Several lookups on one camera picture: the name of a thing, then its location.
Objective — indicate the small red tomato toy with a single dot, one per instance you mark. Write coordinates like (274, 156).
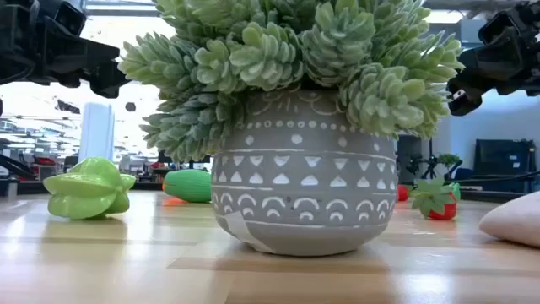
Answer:
(402, 193)

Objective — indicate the small background potted plant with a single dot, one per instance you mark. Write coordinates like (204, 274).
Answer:
(449, 159)

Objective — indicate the dark grey background panel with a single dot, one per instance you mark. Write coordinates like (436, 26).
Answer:
(409, 156)

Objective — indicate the blue background chair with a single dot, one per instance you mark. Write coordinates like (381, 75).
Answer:
(463, 173)

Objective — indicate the green artificial succulent plant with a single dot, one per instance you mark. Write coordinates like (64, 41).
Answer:
(270, 55)

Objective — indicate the black background cabinet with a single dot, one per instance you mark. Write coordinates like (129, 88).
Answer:
(504, 156)

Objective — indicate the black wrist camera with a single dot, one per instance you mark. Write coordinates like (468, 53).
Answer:
(502, 25)
(69, 17)

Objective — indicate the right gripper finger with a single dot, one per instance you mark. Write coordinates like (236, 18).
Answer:
(464, 99)

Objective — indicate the beige folded cloth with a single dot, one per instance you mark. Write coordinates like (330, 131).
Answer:
(514, 219)

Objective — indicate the black angular ceiling fixture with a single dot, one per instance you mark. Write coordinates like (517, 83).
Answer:
(67, 106)

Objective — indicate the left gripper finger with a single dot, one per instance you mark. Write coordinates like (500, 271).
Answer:
(107, 84)

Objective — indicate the white room column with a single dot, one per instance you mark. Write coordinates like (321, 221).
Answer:
(97, 131)

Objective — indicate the white tape strip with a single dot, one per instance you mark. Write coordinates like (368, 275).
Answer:
(240, 230)

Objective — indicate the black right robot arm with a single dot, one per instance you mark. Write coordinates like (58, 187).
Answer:
(533, 42)

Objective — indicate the black background tripod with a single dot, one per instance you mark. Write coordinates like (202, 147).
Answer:
(430, 166)

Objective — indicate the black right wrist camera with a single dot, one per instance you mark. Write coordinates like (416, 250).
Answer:
(502, 25)

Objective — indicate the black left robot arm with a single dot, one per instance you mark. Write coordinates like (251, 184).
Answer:
(14, 42)

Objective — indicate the black slanted bar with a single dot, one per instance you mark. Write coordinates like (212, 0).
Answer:
(17, 166)

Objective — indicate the small round ceiling fixture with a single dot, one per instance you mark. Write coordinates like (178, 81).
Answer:
(130, 106)

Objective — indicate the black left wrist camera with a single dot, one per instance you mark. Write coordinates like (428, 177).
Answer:
(69, 17)

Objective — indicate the grey patterned plant pot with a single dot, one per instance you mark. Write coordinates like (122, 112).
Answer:
(304, 190)

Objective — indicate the green starfruit toy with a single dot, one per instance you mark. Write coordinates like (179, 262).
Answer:
(88, 190)

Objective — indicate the red background box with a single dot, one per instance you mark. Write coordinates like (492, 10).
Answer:
(44, 161)

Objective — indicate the green ridged vegetable toy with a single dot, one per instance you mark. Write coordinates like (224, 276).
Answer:
(190, 186)

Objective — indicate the cluttered background office desks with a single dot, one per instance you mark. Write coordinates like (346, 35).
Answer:
(143, 169)

